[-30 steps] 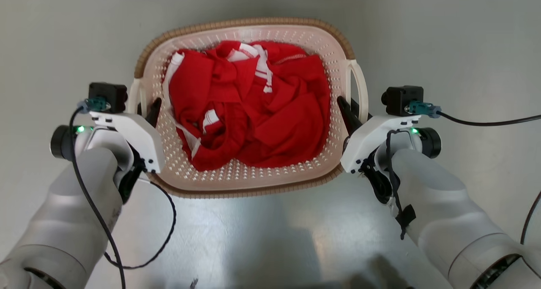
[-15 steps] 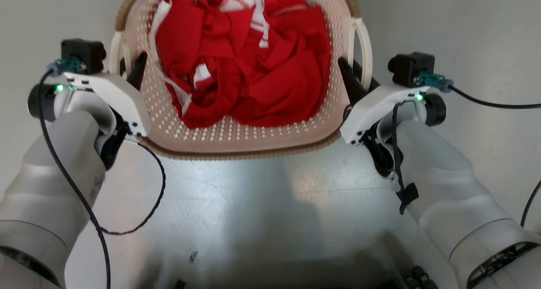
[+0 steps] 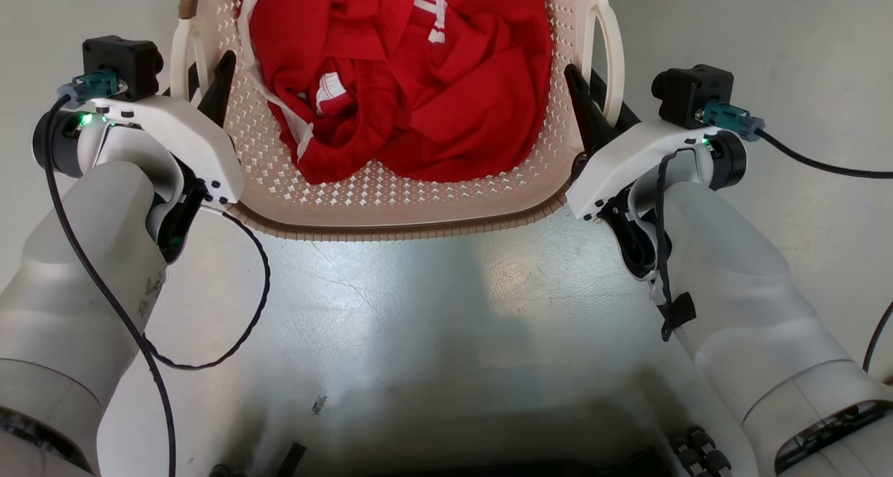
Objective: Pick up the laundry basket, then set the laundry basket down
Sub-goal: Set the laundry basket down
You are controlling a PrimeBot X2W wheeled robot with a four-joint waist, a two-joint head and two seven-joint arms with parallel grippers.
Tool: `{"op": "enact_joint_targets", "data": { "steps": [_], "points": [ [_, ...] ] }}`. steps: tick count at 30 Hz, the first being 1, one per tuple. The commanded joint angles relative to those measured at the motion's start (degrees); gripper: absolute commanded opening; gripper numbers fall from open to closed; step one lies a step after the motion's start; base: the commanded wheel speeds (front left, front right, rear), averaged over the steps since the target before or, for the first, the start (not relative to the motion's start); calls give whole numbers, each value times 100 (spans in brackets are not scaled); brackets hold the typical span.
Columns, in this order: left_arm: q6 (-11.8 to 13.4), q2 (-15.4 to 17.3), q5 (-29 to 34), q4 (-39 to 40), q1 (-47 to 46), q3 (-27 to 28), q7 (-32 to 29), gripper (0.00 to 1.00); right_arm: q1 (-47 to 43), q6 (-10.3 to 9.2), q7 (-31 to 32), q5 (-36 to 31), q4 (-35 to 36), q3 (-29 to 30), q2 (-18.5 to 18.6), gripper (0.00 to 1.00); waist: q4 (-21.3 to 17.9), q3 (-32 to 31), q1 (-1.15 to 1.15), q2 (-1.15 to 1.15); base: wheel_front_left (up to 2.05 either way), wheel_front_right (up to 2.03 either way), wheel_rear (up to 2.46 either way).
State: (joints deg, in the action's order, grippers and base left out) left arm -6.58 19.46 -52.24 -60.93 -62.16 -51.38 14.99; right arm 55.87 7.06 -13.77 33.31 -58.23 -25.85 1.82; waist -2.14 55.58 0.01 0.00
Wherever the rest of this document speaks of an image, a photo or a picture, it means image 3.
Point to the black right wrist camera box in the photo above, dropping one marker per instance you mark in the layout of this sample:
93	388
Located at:
687	90

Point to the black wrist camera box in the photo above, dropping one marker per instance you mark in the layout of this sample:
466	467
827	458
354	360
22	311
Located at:
687	90
122	58

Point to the beige perforated laundry basket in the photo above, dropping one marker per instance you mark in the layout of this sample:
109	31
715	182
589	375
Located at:
418	198

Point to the teal left camera connector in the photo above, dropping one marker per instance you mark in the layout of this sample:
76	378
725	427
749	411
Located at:
94	85

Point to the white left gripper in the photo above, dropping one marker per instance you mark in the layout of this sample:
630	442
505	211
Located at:
188	142

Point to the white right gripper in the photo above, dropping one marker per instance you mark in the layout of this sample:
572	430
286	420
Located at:
628	156

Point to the red and white clothes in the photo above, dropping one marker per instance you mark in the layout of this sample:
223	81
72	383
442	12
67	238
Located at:
453	79

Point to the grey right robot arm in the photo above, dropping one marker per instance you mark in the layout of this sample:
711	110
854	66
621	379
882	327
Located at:
746	289

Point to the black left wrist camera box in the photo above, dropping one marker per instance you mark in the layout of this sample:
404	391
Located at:
122	58

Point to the dark robot base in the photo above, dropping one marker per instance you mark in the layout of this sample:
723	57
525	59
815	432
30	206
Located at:
523	468

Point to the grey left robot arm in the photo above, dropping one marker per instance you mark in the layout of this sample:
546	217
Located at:
70	268

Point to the teal camera connector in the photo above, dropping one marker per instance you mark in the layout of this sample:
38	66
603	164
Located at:
94	85
732	118

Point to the teal right camera connector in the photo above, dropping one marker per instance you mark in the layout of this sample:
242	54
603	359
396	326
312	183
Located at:
732	118

